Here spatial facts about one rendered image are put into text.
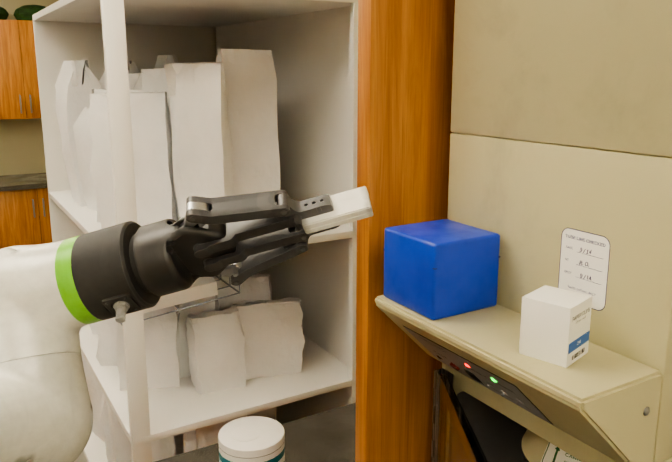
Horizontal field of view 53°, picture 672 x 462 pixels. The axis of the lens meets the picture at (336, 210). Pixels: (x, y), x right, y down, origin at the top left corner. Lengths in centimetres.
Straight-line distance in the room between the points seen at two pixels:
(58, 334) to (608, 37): 61
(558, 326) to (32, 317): 51
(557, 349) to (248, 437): 82
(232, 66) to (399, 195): 108
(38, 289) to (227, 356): 121
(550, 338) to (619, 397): 8
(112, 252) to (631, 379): 50
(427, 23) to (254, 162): 107
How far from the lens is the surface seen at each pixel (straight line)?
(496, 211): 82
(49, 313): 72
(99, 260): 69
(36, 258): 73
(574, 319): 68
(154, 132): 180
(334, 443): 164
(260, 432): 140
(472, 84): 84
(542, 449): 89
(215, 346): 188
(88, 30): 264
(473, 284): 80
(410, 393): 101
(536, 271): 79
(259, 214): 64
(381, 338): 94
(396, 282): 82
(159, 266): 67
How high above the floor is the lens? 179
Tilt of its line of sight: 12 degrees down
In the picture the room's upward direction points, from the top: straight up
